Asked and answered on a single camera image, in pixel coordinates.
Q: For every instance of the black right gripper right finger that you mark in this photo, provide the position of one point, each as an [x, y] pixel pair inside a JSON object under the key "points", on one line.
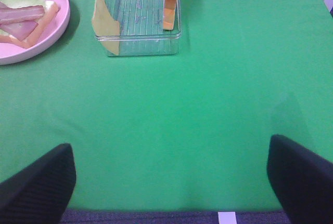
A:
{"points": [[301, 181]]}

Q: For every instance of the straight ham strip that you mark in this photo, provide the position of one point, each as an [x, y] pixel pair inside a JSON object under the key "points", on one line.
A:
{"points": [[20, 30]]}

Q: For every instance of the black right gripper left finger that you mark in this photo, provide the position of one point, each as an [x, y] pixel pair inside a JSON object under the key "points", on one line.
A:
{"points": [[40, 193]]}

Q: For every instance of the yellow cheese slice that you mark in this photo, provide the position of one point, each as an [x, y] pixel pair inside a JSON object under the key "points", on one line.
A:
{"points": [[105, 27]]}

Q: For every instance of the green tablecloth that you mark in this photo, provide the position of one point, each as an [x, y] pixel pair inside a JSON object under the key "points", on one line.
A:
{"points": [[180, 132]]}

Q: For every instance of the pink round plate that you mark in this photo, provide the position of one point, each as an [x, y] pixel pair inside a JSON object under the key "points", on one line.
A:
{"points": [[11, 53]]}

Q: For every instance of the curved bacon strip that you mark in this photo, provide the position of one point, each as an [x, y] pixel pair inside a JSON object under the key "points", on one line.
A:
{"points": [[16, 15]]}

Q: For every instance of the right clear plastic container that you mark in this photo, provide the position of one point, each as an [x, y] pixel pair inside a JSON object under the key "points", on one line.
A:
{"points": [[141, 28]]}

